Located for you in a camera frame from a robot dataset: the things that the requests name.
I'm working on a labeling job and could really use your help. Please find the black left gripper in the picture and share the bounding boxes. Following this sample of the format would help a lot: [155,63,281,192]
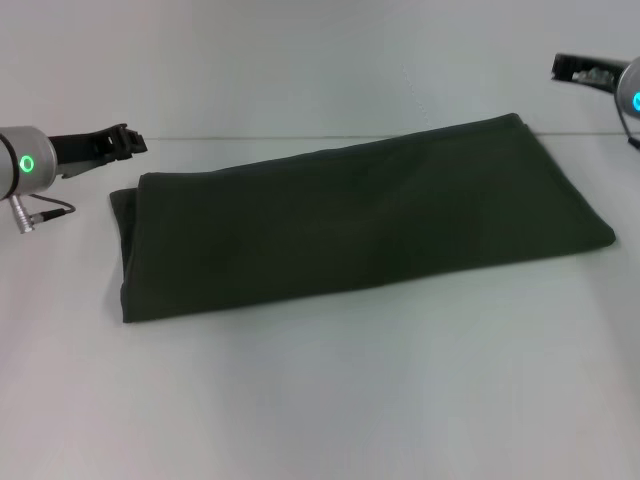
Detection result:
[46,123,151,180]

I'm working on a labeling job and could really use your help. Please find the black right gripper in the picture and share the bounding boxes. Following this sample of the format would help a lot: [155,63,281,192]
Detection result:
[550,52,632,96]

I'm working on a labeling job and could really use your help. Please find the dark green shirt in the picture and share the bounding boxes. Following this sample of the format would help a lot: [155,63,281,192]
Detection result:
[108,112,617,325]

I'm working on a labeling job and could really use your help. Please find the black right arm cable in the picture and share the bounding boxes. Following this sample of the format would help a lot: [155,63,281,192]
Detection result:
[617,102,640,150]

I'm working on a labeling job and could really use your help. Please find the left arm cable with connector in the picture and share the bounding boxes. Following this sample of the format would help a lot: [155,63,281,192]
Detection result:
[8,193,77,235]

